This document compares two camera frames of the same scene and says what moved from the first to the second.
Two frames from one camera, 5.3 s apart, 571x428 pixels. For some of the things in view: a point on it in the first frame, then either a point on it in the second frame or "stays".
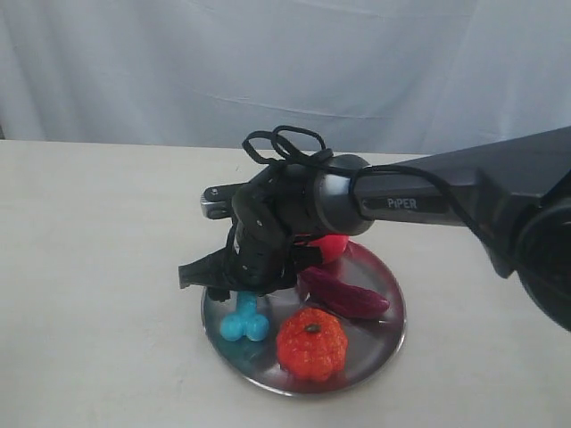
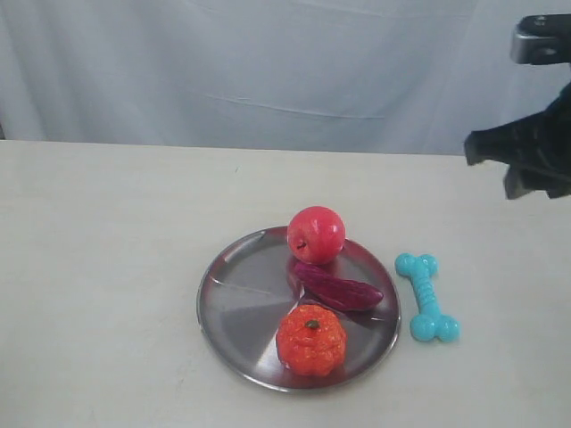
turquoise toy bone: (247, 321) → (430, 324)
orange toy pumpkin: (311, 344) stays
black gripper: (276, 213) → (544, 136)
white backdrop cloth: (385, 77) stays
